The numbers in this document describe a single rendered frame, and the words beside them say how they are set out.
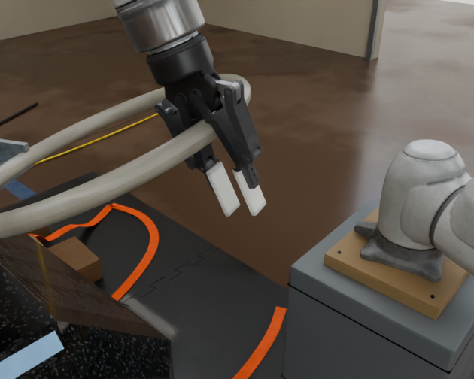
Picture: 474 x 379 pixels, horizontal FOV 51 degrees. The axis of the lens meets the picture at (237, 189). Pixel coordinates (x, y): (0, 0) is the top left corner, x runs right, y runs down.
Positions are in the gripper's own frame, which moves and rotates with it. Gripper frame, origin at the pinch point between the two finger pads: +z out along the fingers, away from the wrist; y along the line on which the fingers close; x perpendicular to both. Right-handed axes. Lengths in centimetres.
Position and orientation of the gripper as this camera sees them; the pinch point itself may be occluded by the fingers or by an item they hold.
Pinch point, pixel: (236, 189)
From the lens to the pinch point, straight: 66.7
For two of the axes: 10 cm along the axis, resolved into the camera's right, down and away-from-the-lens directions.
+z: 3.7, 8.5, 3.7
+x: -5.3, 5.2, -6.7
